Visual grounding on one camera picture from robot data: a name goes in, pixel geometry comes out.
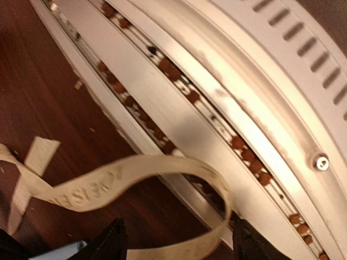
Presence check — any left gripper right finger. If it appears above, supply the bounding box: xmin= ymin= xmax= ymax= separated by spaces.
xmin=233 ymin=219 xmax=290 ymax=260

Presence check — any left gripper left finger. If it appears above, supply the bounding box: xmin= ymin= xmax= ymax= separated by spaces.
xmin=73 ymin=218 xmax=128 ymax=260

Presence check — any blue wrapping paper sheet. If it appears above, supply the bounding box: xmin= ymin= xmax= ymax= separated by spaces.
xmin=29 ymin=240 xmax=87 ymax=260

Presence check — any beige printed ribbon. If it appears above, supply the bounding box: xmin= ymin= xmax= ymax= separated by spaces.
xmin=1 ymin=145 xmax=233 ymax=259

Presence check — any front aluminium rail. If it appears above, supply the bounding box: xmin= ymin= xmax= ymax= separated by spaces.
xmin=32 ymin=1 xmax=346 ymax=259

